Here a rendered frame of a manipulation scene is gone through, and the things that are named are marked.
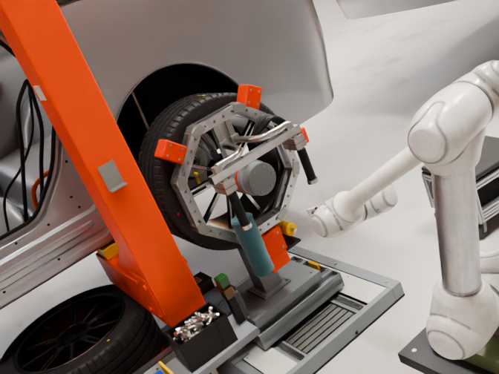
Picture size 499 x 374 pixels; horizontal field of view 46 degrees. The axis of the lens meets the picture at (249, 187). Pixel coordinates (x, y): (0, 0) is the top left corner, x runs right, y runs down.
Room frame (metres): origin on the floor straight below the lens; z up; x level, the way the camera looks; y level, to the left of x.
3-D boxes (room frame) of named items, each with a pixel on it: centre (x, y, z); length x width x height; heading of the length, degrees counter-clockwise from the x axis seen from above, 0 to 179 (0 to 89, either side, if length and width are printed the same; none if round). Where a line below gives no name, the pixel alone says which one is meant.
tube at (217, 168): (2.07, 0.05, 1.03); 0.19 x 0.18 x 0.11; 26
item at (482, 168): (2.60, -1.08, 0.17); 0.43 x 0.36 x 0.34; 107
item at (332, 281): (2.39, 0.07, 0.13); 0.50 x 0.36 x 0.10; 116
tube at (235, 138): (2.16, -0.12, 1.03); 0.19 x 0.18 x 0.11; 26
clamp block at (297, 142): (2.12, -0.22, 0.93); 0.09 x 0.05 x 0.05; 26
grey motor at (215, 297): (2.31, 0.38, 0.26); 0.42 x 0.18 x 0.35; 26
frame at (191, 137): (2.23, 0.02, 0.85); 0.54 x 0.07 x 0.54; 116
